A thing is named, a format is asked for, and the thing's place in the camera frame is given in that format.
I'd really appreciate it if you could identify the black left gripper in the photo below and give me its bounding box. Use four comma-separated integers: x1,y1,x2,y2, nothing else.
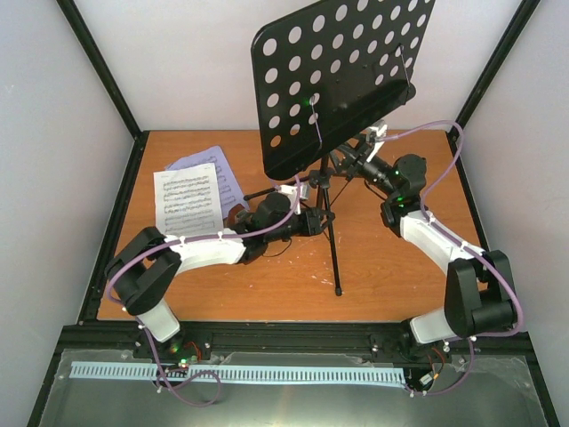
267,207,336,243

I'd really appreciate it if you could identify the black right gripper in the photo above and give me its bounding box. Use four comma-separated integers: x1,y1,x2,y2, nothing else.
322,131,397,198

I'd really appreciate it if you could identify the black music stand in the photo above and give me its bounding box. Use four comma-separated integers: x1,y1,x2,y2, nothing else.
242,0,439,298

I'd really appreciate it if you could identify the white sheet music paper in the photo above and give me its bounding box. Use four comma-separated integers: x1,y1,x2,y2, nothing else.
153,163,223,237

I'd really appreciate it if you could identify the brown wooden metronome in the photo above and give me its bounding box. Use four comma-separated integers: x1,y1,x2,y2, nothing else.
224,204,249,228

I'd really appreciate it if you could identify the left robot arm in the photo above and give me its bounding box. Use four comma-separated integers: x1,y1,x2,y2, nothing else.
105,192,335,359

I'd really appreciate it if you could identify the black frame post right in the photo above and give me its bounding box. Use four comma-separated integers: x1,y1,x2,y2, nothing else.
456,0,541,130

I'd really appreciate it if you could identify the black frame post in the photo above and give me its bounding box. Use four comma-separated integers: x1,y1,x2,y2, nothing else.
56,0,142,140
456,0,541,130

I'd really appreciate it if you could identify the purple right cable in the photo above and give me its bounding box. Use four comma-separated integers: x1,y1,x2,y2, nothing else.
375,119,525,397

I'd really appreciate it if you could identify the purple cable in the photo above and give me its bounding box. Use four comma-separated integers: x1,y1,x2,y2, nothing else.
108,173,303,407
375,119,525,397

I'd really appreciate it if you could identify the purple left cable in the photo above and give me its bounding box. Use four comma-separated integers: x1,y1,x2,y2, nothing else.
108,173,303,407

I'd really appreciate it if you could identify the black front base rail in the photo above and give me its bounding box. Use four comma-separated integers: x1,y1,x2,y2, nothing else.
57,319,534,370

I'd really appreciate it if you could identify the light blue cable duct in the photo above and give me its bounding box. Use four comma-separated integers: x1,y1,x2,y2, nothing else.
68,361,405,388

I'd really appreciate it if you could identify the black frame post left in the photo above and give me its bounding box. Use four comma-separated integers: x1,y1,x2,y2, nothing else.
56,0,142,140

